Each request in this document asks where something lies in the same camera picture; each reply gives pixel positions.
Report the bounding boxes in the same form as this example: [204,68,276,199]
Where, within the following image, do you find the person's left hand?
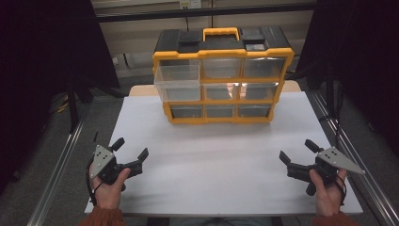
[88,168,132,210]

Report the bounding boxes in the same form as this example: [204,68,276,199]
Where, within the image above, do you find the yellow floor cable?
[56,94,70,115]

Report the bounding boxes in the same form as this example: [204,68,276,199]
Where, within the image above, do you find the white wall socket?
[179,0,202,9]

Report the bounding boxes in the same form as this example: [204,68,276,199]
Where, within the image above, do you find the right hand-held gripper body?
[286,146,367,197]

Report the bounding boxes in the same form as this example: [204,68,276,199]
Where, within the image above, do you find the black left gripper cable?
[85,156,104,207]

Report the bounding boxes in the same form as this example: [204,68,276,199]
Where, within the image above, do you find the aluminium frame rail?
[309,90,399,226]
[26,121,87,226]

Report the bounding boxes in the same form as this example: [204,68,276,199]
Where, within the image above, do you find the set of clear cabinet drawers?
[170,56,287,120]

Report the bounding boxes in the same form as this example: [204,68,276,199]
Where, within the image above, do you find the yellow black drawer cabinet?
[152,26,295,125]

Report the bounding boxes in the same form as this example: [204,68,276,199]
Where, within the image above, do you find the clear plastic drawer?
[153,58,202,103]

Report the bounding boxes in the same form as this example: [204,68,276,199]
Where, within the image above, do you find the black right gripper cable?
[332,174,348,207]

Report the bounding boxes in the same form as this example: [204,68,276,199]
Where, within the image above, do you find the white table sheet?
[84,90,364,218]

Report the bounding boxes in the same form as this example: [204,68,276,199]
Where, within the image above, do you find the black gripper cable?
[85,156,104,207]
[332,174,348,207]

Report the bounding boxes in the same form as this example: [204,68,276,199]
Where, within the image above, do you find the black stand legs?
[66,70,127,134]

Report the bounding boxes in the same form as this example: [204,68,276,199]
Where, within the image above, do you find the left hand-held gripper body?
[89,144,145,192]

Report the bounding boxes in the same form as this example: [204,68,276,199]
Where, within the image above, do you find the black horizontal bar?
[94,2,317,24]

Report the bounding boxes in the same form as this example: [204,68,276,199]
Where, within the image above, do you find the black curtain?
[295,0,399,158]
[0,0,120,196]

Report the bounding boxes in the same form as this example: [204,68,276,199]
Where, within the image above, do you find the person's right hand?
[309,169,348,218]

